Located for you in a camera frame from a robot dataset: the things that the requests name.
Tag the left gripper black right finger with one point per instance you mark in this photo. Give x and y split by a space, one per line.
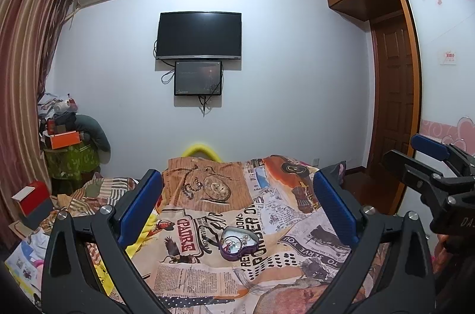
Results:
405 283

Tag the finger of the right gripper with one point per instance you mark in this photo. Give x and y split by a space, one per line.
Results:
415 175
460 162

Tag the black wall television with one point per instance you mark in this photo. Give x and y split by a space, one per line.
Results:
198 34

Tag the small dark wall monitor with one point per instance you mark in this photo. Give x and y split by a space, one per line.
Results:
198 78

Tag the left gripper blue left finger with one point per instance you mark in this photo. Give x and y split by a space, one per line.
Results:
70 283

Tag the orange box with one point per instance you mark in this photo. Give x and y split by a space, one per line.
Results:
63 140

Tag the dark bag on floor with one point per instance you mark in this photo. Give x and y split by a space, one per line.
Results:
339 172

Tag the striped red curtain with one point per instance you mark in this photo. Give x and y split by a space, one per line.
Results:
30 30

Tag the red and white box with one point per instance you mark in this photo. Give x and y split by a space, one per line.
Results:
31 196

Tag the brown wooden door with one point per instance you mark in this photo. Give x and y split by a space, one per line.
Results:
394 107

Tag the dark green plush pillow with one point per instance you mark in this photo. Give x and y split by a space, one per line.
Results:
89 125

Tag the white plush toy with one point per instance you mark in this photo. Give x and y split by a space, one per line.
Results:
65 105

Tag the yellow ring cushion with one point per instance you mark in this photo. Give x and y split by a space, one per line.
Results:
201 150

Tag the purple heart jewelry box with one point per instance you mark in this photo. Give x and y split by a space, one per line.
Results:
236 242

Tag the printed patchwork bed blanket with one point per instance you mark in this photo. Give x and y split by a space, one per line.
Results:
177 252

